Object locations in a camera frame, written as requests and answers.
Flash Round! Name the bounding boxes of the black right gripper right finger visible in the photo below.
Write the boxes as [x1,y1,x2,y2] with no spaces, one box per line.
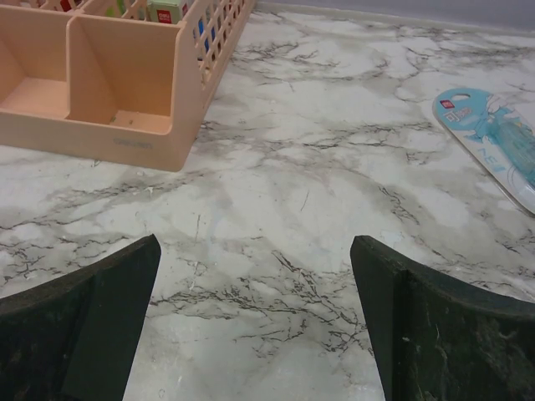
[350,236,534,400]

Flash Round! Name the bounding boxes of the blue packaged correction tape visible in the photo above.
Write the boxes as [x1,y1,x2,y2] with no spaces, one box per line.
[433,88,534,215]

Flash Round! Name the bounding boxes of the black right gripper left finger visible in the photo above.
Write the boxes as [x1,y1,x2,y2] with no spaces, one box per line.
[1,235,161,400]

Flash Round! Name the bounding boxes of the green white box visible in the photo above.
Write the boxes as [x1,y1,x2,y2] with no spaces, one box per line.
[147,0,190,24]

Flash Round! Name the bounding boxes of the peach plastic desk organizer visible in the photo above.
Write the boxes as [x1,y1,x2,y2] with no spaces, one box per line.
[1,1,254,171]

